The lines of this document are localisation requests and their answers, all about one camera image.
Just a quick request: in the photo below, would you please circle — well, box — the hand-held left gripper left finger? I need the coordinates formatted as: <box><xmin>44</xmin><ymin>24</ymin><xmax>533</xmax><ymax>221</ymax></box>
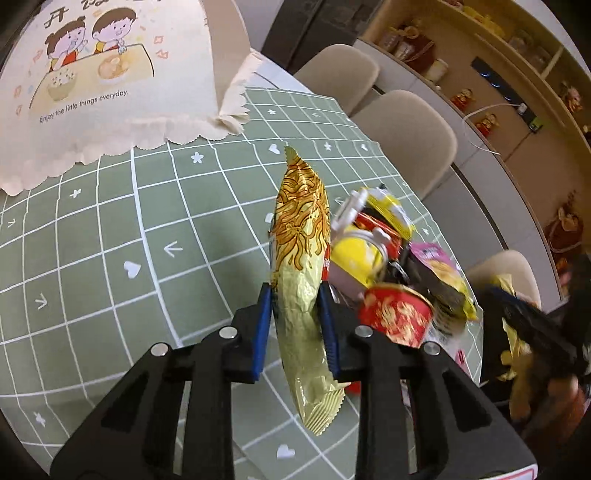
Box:
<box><xmin>50</xmin><ymin>282</ymin><xmax>274</xmax><ymax>480</ymax></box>

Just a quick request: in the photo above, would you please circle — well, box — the beige chair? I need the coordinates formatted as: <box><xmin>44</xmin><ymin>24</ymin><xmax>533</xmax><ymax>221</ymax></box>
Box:
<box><xmin>466</xmin><ymin>250</ymin><xmax>542</xmax><ymax>315</ymax></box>
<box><xmin>353</xmin><ymin>90</ymin><xmax>458</xmax><ymax>197</ymax></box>
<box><xmin>294</xmin><ymin>44</ymin><xmax>380</xmax><ymax>116</ymax></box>

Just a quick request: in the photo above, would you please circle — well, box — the yellow snack packet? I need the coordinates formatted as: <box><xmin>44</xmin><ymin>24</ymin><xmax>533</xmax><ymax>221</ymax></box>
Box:
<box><xmin>330</xmin><ymin>185</ymin><xmax>416</xmax><ymax>288</ymax></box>

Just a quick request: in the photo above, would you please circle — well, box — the gold wrapper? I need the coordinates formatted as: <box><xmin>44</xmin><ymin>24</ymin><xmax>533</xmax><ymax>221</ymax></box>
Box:
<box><xmin>492</xmin><ymin>272</ymin><xmax>532</xmax><ymax>384</ymax></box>

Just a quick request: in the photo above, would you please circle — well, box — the gold noodle snack packet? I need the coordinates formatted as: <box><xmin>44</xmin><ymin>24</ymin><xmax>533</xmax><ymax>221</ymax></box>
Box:
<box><xmin>269</xmin><ymin>145</ymin><xmax>346</xmax><ymax>435</ymax></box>

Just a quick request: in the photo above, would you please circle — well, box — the pink chips packet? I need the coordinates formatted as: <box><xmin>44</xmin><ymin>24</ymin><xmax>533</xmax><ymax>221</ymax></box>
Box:
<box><xmin>411</xmin><ymin>242</ymin><xmax>478</xmax><ymax>321</ymax></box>

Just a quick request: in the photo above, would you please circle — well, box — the white cable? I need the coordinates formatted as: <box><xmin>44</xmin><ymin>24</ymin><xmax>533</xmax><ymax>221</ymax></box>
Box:
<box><xmin>462</xmin><ymin>102</ymin><xmax>529</xmax><ymax>156</ymax></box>

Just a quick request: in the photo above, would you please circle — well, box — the cream cartoon print paper bag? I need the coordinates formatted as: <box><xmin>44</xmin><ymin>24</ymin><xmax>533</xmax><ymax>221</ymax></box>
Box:
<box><xmin>0</xmin><ymin>0</ymin><xmax>254</xmax><ymax>197</ymax></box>

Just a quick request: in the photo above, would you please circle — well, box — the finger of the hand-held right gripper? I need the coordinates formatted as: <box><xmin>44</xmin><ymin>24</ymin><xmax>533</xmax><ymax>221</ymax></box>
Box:
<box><xmin>489</xmin><ymin>286</ymin><xmax>579</xmax><ymax>377</ymax></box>

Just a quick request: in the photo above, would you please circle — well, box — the person's right forearm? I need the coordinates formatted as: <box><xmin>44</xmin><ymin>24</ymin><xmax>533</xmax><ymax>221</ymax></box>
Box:
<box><xmin>510</xmin><ymin>364</ymin><xmax>591</xmax><ymax>422</ymax></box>

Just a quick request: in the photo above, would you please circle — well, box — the green grid tablecloth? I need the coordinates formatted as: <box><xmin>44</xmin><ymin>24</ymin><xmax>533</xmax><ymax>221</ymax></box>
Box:
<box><xmin>0</xmin><ymin>85</ymin><xmax>485</xmax><ymax>480</ymax></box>

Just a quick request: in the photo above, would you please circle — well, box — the brown doll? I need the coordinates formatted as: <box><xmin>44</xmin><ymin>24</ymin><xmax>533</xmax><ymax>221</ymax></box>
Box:
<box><xmin>542</xmin><ymin>189</ymin><xmax>585</xmax><ymax>254</ymax></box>
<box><xmin>379</xmin><ymin>18</ymin><xmax>437</xmax><ymax>75</ymax></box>

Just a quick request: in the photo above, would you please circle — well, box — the dark cabinet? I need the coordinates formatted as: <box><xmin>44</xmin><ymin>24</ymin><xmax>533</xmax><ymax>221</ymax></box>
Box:
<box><xmin>231</xmin><ymin>0</ymin><xmax>393</xmax><ymax>75</ymax></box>

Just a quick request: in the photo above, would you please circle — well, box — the black power strip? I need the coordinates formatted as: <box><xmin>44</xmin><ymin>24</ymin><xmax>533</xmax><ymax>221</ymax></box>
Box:
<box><xmin>471</xmin><ymin>56</ymin><xmax>544</xmax><ymax>133</ymax></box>

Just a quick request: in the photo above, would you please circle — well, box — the red gold patterned packet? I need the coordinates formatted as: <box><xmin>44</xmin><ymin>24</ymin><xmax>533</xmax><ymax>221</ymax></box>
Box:
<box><xmin>359</xmin><ymin>284</ymin><xmax>435</xmax><ymax>348</ymax></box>

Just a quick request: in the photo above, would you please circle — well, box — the wooden wall shelf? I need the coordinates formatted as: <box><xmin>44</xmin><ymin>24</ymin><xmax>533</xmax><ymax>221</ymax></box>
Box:
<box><xmin>362</xmin><ymin>0</ymin><xmax>591</xmax><ymax>155</ymax></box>

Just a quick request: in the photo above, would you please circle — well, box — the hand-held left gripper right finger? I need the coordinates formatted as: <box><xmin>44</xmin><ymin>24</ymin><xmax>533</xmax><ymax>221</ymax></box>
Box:
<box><xmin>318</xmin><ymin>281</ymin><xmax>539</xmax><ymax>480</ymax></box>

